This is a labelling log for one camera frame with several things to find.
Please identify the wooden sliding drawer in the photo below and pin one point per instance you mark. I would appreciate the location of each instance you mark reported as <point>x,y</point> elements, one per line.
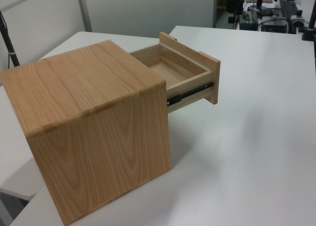
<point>182,65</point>

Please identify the wooden cabinet box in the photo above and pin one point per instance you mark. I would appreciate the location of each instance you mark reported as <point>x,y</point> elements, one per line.
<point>84,107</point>

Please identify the black electronics box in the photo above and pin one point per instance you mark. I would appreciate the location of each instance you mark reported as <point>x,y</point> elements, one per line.
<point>274,25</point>

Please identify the black monitor stand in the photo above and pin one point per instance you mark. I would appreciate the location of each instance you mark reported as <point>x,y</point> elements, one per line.
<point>259,4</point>

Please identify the grey partition panel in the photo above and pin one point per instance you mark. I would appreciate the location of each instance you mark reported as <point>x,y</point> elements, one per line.
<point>44,11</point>

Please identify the black tripod pole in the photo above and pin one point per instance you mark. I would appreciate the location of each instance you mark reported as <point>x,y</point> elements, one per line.
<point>7,43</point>

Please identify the black computer keyboard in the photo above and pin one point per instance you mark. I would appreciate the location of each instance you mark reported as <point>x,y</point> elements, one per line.
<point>288,7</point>

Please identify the emergency stop button box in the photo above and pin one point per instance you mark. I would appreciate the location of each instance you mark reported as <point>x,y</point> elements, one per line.
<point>297,19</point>

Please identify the black metal drawer rail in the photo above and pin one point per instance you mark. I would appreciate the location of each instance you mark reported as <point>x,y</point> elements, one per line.
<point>190,92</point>

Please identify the black camera stand clamp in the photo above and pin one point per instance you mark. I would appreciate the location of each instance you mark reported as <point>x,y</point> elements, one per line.
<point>309,26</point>

